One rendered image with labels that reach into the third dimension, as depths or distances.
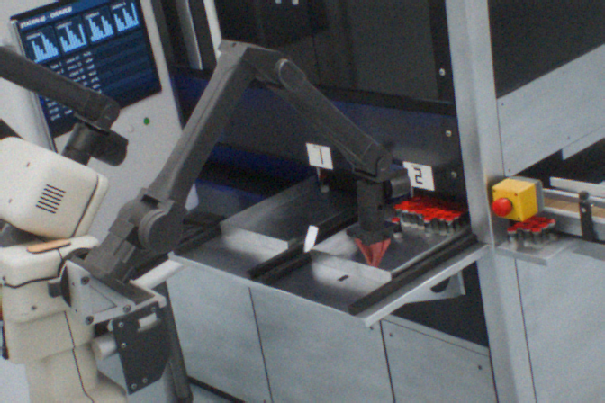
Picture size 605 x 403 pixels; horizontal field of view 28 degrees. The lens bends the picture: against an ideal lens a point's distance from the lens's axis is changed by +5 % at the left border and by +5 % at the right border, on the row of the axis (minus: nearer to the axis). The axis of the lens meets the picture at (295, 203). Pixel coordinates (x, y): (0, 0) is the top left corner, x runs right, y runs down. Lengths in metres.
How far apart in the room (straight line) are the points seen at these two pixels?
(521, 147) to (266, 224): 0.69
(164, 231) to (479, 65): 0.81
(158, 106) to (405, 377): 0.99
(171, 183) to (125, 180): 1.08
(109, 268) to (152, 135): 1.19
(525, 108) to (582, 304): 0.56
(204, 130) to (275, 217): 0.90
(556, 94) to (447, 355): 0.69
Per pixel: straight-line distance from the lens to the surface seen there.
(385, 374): 3.18
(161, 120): 3.29
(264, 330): 3.53
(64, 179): 2.21
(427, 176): 2.74
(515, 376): 2.85
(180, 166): 2.15
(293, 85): 2.24
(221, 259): 2.85
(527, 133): 2.71
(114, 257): 2.12
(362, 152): 2.45
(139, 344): 2.34
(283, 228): 2.95
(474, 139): 2.60
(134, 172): 3.24
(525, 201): 2.59
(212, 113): 2.16
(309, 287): 2.62
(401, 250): 2.72
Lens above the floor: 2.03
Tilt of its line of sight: 22 degrees down
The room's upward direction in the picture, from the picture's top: 11 degrees counter-clockwise
